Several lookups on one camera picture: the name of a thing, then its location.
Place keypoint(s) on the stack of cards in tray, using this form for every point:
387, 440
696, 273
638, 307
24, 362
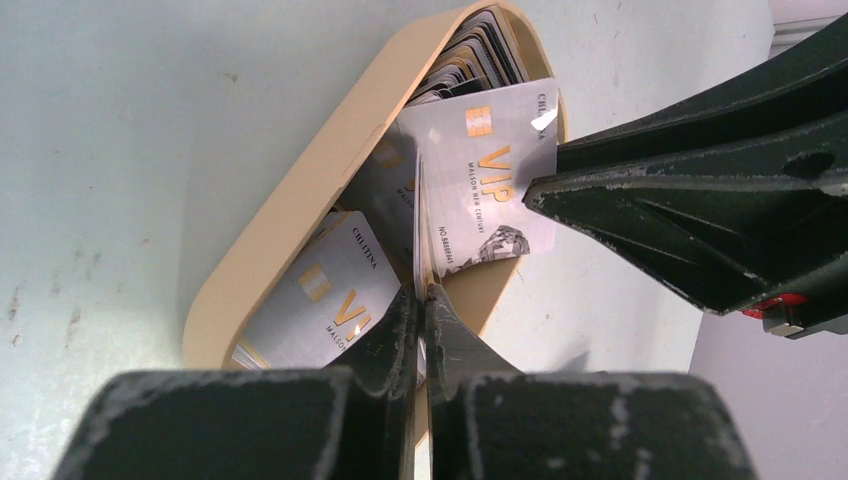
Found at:
482, 54

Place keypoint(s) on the beige oval card tray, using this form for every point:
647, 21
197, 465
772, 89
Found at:
231, 292

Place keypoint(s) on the silver VIP card in tray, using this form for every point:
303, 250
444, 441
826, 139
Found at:
333, 293

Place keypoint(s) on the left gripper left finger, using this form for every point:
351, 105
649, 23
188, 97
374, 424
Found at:
353, 419

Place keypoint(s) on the silver VIP credit card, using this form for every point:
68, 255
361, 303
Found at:
475, 156

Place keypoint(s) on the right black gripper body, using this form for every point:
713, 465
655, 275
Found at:
817, 305

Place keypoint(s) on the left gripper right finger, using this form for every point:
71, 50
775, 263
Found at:
488, 420

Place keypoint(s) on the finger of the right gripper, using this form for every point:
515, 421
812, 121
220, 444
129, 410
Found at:
725, 224
804, 84

